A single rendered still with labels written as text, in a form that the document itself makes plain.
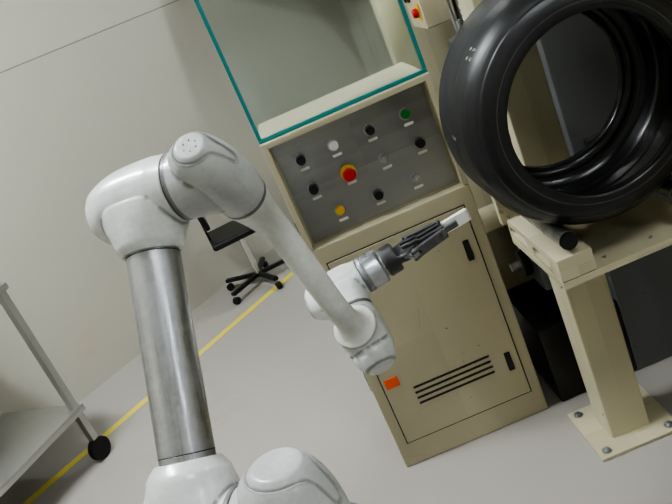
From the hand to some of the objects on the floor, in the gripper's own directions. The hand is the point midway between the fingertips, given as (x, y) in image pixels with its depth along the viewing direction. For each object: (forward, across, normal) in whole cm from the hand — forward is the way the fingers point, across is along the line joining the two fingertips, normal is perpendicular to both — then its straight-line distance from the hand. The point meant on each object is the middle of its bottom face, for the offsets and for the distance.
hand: (456, 220), depth 177 cm
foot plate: (+19, +32, +105) cm, 112 cm away
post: (+19, +32, +105) cm, 112 cm away
